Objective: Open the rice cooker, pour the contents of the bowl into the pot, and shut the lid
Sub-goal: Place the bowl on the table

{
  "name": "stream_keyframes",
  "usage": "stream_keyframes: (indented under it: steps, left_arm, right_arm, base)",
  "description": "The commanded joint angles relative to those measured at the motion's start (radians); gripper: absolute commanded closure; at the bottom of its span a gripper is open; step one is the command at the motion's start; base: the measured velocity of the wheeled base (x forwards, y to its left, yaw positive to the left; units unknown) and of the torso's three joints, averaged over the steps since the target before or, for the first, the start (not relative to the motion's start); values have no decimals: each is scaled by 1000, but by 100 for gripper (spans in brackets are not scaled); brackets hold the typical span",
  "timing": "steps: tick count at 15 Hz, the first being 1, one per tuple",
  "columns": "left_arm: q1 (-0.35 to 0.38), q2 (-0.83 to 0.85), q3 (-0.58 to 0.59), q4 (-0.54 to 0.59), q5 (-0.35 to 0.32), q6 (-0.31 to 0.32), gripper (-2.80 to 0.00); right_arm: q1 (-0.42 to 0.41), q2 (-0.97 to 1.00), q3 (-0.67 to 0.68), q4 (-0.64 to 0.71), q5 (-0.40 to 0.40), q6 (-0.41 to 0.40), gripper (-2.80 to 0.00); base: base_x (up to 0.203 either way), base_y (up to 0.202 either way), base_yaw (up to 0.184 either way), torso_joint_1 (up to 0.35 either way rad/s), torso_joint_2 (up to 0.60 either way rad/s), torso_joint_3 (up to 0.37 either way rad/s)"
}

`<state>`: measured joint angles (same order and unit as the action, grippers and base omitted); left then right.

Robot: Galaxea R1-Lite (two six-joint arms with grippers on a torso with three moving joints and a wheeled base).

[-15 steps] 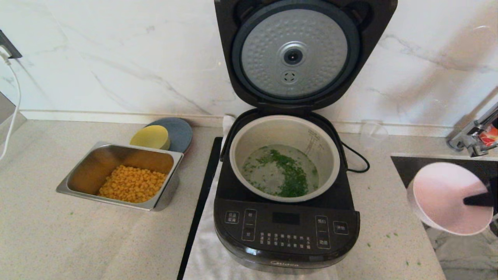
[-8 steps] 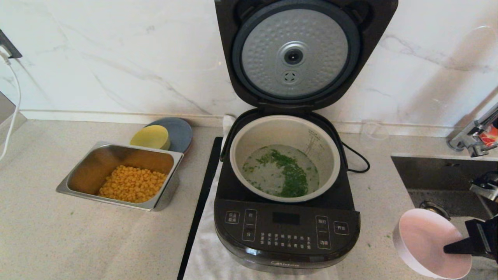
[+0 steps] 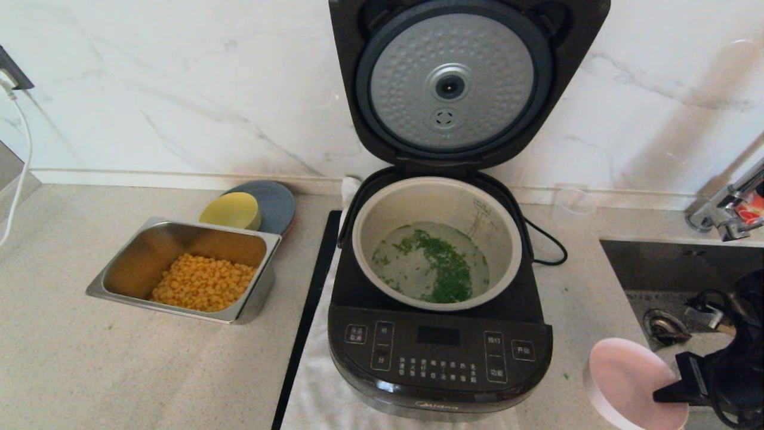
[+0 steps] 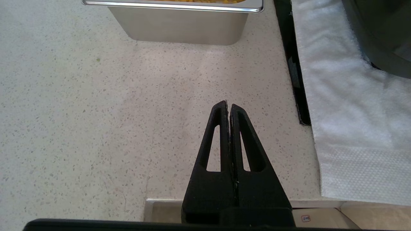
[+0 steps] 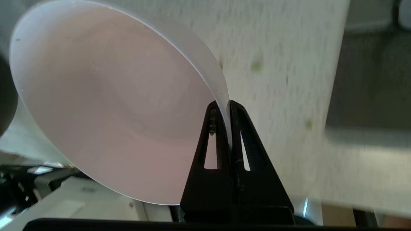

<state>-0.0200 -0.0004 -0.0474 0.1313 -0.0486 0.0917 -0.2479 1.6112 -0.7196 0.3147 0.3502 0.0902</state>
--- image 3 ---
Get white round bowl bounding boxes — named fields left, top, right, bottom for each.
left=583, top=337, right=691, bottom=430

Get chopped green vegetables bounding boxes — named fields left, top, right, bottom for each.
left=371, top=227, right=490, bottom=303

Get black rice cooker lid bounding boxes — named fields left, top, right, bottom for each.
left=328, top=0, right=612, bottom=170

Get black rice cooker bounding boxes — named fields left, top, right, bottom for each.
left=328, top=167, right=553, bottom=420

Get grey inner pot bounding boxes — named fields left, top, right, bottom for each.
left=352, top=176, right=523, bottom=312

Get white towel under cooker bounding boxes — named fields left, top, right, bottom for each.
left=281, top=177, right=520, bottom=430

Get yellow small bowl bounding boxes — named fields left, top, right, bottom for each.
left=199, top=192, right=262, bottom=232

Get metal sink drain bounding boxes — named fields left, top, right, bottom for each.
left=643, top=309, right=692, bottom=348

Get stainless steel sink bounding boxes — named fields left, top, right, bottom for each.
left=600, top=239, right=764, bottom=359

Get chrome faucet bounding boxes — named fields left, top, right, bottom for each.
left=686, top=158, right=764, bottom=242

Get red-orange small item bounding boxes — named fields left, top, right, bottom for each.
left=737, top=192, right=764, bottom=226

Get clear glass cup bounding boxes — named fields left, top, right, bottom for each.
left=552, top=184, right=597, bottom=225

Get blue-grey round plate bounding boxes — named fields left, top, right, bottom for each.
left=222, top=181, right=296, bottom=237

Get yellow corn kernels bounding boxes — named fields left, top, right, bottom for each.
left=150, top=253, right=257, bottom=312

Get stainless steel tray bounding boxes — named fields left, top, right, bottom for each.
left=86, top=217, right=282, bottom=325

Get grey appliance edge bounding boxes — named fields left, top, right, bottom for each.
left=0, top=140, right=42, bottom=225

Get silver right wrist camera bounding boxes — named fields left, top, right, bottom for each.
left=685, top=303, right=736, bottom=335

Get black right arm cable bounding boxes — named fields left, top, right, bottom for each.
left=686, top=288, right=764, bottom=429

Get black power cord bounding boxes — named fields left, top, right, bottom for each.
left=524, top=218, right=568, bottom=266

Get white cable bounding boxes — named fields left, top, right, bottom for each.
left=0, top=72, right=35, bottom=248

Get black wall socket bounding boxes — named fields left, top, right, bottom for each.
left=0, top=45, right=36, bottom=92

